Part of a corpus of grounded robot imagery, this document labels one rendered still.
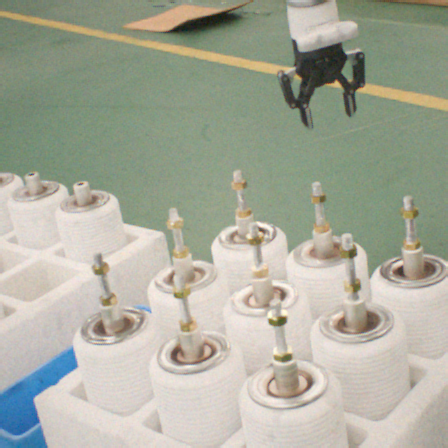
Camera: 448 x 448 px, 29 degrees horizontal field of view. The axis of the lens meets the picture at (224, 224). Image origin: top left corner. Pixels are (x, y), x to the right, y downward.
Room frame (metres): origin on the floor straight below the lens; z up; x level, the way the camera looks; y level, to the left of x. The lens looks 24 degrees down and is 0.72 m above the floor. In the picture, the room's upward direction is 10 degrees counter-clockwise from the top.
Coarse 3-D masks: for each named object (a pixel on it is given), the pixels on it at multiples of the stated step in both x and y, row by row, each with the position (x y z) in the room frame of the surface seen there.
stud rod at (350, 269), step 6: (348, 234) 0.76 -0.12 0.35; (342, 240) 0.76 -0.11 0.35; (348, 240) 0.76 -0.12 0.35; (348, 246) 0.76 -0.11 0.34; (354, 258) 0.76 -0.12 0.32; (348, 264) 0.76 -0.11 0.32; (354, 264) 0.76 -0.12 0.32; (348, 270) 0.76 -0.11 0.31; (354, 270) 0.76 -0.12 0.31; (348, 276) 0.76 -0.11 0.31; (354, 276) 0.76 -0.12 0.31; (348, 282) 0.76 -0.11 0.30; (354, 282) 0.76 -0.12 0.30; (348, 294) 0.76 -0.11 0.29; (354, 294) 0.76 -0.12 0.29; (354, 300) 0.76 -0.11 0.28
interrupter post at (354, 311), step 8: (344, 296) 0.77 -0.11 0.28; (360, 296) 0.76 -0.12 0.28; (344, 304) 0.76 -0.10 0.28; (352, 304) 0.75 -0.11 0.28; (360, 304) 0.75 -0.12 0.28; (344, 312) 0.76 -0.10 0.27; (352, 312) 0.75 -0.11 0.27; (360, 312) 0.75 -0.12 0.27; (352, 320) 0.75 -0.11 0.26; (360, 320) 0.75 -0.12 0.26; (352, 328) 0.75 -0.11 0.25; (360, 328) 0.75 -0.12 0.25
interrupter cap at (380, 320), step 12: (336, 312) 0.79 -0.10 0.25; (372, 312) 0.78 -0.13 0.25; (384, 312) 0.77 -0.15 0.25; (324, 324) 0.77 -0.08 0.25; (336, 324) 0.76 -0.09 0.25; (372, 324) 0.76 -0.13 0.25; (384, 324) 0.75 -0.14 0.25; (336, 336) 0.74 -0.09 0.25; (348, 336) 0.74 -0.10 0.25; (360, 336) 0.73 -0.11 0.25; (372, 336) 0.73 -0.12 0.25
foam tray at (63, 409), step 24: (408, 360) 0.79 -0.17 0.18; (432, 360) 0.78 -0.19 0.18; (72, 384) 0.85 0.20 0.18; (432, 384) 0.74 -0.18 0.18; (48, 408) 0.82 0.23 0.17; (72, 408) 0.81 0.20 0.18; (96, 408) 0.80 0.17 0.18; (144, 408) 0.78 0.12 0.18; (408, 408) 0.71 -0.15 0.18; (432, 408) 0.71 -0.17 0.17; (48, 432) 0.83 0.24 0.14; (72, 432) 0.80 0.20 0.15; (96, 432) 0.77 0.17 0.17; (120, 432) 0.75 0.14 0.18; (144, 432) 0.74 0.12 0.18; (240, 432) 0.71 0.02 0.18; (360, 432) 0.69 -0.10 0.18; (384, 432) 0.68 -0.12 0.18; (408, 432) 0.68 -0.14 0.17; (432, 432) 0.71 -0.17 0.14
